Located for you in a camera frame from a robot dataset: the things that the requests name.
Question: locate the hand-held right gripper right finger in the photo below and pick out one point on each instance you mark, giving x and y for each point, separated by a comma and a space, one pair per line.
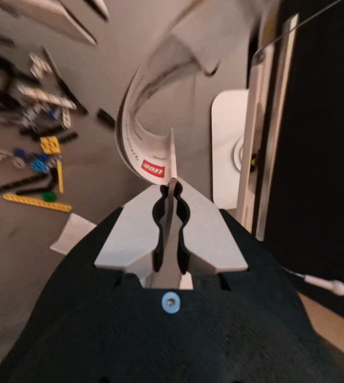
211, 239

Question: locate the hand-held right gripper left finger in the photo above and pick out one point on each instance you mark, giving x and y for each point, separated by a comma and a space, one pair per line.
127, 236

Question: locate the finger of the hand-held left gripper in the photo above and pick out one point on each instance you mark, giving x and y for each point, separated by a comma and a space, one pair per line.
55, 18
98, 7

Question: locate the pile of lego pieces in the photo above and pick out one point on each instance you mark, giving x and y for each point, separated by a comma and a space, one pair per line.
50, 145

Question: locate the white paper bag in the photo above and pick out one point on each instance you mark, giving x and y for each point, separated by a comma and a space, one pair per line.
73, 233

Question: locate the wooden-framed black book stand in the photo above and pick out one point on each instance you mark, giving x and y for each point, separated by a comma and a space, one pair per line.
324, 149

